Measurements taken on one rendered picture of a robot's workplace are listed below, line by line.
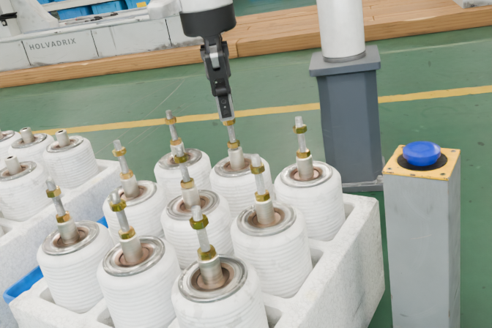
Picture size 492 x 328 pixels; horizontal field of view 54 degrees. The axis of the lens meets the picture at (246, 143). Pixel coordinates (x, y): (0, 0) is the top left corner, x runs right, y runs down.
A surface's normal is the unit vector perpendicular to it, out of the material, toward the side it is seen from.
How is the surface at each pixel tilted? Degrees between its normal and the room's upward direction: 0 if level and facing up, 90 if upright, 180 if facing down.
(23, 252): 90
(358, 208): 0
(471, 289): 0
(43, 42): 90
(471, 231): 0
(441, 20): 90
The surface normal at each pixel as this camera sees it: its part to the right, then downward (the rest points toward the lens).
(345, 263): 0.84, 0.07
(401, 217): -0.51, 0.42
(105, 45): -0.18, 0.42
